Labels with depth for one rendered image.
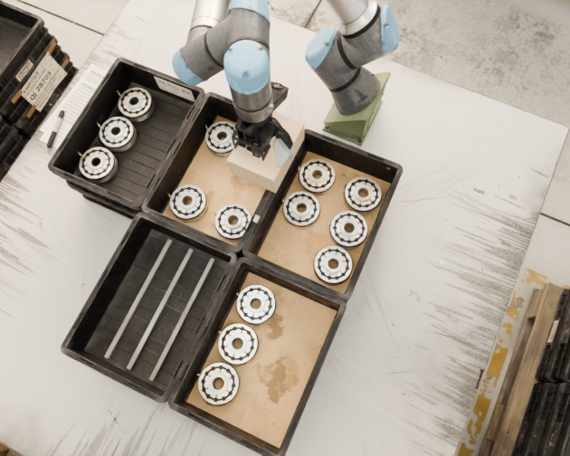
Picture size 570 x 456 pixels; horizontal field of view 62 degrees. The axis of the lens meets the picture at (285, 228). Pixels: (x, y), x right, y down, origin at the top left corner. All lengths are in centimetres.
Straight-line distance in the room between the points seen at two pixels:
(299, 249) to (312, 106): 55
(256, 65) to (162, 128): 75
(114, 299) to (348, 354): 67
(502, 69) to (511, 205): 127
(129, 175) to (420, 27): 185
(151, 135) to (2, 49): 104
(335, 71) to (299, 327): 71
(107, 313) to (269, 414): 51
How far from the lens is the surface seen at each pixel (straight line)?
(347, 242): 130
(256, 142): 100
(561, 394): 194
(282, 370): 128
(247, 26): 89
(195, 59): 97
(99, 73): 187
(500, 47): 286
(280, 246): 133
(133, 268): 139
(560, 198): 255
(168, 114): 155
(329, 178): 136
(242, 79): 82
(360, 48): 137
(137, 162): 150
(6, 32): 246
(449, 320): 148
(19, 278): 168
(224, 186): 140
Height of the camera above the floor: 211
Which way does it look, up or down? 72 degrees down
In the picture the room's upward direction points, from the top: 7 degrees counter-clockwise
